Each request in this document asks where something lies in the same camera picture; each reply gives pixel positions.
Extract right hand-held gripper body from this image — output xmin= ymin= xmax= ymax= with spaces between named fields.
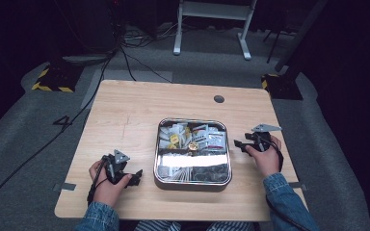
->
xmin=251 ymin=123 xmax=283 ymax=152

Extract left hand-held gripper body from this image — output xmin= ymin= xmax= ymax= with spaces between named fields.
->
xmin=100 ymin=148 xmax=131 ymax=186

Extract pile of white stick packets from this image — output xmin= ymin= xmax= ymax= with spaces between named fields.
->
xmin=158 ymin=167 xmax=194 ymax=184

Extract clear box lid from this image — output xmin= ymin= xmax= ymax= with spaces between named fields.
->
xmin=153 ymin=117 xmax=232 ymax=187

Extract brown divided box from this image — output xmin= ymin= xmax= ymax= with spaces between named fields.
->
xmin=152 ymin=116 xmax=233 ymax=193

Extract person's right hand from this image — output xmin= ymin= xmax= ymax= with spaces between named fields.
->
xmin=245 ymin=135 xmax=283 ymax=179

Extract person's left hand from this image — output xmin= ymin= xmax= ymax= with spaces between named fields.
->
xmin=89 ymin=159 xmax=133 ymax=208

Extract pile of white red-print packets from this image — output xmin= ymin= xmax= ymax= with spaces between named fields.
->
xmin=192 ymin=124 xmax=227 ymax=151

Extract pile of dark packets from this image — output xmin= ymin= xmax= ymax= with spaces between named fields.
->
xmin=192 ymin=164 xmax=231 ymax=184

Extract pile of white yellow packets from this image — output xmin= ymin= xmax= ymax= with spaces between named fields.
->
xmin=158 ymin=122 xmax=194 ymax=150

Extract person's striped trouser legs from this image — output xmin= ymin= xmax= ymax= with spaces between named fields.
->
xmin=134 ymin=219 xmax=262 ymax=231

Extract yellow black striped base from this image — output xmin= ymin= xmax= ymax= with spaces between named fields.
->
xmin=31 ymin=65 xmax=79 ymax=94
xmin=260 ymin=72 xmax=304 ymax=101

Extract grey tape strip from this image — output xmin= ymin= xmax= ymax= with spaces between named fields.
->
xmin=288 ymin=181 xmax=308 ymax=193
xmin=52 ymin=182 xmax=77 ymax=193

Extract dark slanted pole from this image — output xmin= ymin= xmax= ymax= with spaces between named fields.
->
xmin=274 ymin=0 xmax=330 ymax=73

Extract white power strip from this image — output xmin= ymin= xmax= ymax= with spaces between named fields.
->
xmin=123 ymin=30 xmax=157 ymax=46

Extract white metal stand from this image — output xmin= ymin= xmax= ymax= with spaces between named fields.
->
xmin=172 ymin=0 xmax=258 ymax=62

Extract right hand-held gripper cable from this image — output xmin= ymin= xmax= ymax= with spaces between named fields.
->
xmin=260 ymin=134 xmax=312 ymax=231

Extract hand-held gripper cable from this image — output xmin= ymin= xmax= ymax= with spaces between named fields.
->
xmin=86 ymin=156 xmax=110 ymax=207
xmin=260 ymin=134 xmax=312 ymax=231

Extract left hand-held gripper cable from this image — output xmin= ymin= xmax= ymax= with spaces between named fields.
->
xmin=86 ymin=156 xmax=110 ymax=207

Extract long black floor cable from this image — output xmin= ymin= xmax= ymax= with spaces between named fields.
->
xmin=0 ymin=41 xmax=120 ymax=224

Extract thin black floor cable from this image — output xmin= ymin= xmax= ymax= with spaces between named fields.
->
xmin=119 ymin=47 xmax=173 ymax=84

